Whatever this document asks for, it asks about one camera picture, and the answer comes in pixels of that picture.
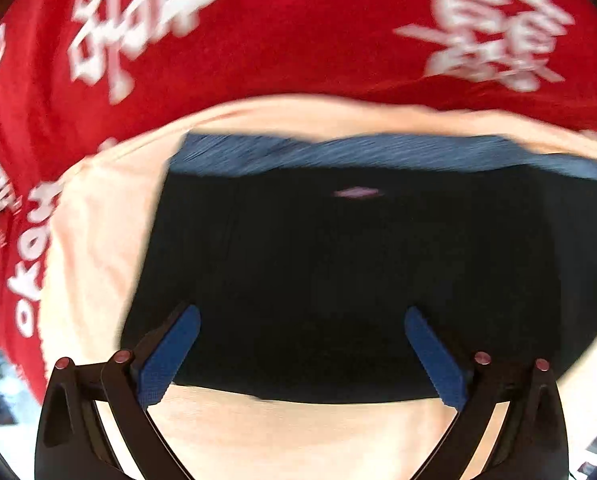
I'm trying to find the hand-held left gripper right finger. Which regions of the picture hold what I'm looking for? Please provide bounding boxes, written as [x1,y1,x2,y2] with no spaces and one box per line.
[405,306,569,480]

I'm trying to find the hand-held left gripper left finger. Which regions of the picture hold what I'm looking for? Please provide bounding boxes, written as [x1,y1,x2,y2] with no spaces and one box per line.
[34,304,202,480]

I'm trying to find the black pants with blue waistband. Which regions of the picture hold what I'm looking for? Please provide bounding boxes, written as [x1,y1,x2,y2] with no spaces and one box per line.
[120,132,597,406]

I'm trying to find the cream blanket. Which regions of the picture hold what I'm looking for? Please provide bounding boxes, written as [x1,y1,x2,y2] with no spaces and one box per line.
[38,94,597,480]

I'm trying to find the red printed cloth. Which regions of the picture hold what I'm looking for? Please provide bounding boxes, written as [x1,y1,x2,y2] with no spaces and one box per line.
[0,0,597,406]

